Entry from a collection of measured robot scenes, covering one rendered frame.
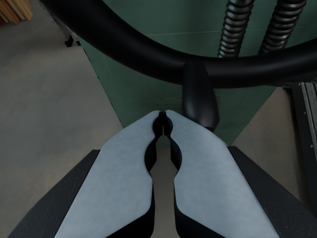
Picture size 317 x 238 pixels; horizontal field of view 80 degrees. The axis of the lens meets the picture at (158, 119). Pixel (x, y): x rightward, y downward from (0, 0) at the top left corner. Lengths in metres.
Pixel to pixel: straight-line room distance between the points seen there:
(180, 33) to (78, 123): 0.76
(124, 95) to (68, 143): 0.55
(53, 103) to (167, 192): 0.75
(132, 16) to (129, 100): 0.24
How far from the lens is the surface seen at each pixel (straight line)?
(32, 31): 1.68
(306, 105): 0.96
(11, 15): 1.79
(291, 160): 0.99
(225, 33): 0.23
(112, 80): 0.47
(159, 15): 0.35
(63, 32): 1.38
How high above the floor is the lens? 0.82
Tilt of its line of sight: 62 degrees down
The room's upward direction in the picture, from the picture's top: 7 degrees counter-clockwise
